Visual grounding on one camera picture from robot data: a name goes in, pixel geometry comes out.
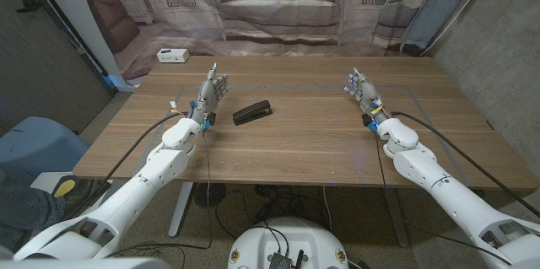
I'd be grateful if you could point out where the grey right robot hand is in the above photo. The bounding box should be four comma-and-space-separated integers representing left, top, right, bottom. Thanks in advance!
343, 67, 388, 125

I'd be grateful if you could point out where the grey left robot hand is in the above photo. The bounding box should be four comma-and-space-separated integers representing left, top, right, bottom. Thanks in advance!
188, 62, 231, 126

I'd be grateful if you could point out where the black stapler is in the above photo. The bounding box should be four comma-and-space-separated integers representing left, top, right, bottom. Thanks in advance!
232, 100, 273, 127

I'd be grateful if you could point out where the white power box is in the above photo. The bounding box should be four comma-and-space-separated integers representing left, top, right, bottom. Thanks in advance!
156, 47, 191, 64

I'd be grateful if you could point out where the grey tape outline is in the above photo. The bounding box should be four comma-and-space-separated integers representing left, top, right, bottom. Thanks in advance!
134, 84, 469, 186

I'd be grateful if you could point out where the black round floor base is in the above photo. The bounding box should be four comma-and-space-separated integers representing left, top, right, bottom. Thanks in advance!
193, 182, 228, 209

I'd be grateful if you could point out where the printed living room backdrop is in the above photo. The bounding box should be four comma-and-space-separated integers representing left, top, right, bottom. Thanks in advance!
74, 0, 500, 87

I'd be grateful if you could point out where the white table leg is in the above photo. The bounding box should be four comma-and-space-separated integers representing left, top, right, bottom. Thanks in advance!
167, 181, 195, 239

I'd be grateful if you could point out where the grey table leg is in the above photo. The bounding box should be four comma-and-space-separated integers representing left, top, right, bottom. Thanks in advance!
382, 186, 411, 248

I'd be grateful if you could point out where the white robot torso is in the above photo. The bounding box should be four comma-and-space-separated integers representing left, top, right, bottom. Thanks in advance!
227, 217, 350, 269

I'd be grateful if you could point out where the yellow black foot pedal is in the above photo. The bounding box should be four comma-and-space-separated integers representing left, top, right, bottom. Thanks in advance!
51, 175, 78, 198

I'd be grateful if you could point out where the blue grey chair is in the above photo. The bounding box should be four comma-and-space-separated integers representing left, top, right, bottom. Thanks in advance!
0, 116, 89, 186

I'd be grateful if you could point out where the black torso electronics module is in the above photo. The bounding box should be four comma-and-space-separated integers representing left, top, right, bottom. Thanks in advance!
267, 249, 305, 269

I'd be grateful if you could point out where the person leg in jeans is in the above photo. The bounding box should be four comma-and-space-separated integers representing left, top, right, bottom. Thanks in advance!
0, 163, 67, 245

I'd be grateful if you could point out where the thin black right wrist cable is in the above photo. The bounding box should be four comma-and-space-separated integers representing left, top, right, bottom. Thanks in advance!
373, 129, 514, 266

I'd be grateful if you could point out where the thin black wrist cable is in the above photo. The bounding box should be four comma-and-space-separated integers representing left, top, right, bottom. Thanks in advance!
373, 129, 514, 266
105, 127, 213, 258

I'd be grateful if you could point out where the thin black left wrist cable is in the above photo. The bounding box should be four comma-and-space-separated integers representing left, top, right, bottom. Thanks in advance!
105, 127, 213, 258

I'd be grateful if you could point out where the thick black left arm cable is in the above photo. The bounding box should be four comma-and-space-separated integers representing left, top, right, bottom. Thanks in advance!
89, 110, 190, 205

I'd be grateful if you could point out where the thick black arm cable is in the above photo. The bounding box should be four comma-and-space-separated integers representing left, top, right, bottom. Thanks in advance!
391, 110, 540, 219
89, 110, 190, 205

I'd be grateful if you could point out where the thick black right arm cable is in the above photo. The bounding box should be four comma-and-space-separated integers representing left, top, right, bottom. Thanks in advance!
391, 110, 540, 219

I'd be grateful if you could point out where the white hanging cable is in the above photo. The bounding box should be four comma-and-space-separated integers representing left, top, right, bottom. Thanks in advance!
321, 186, 335, 233

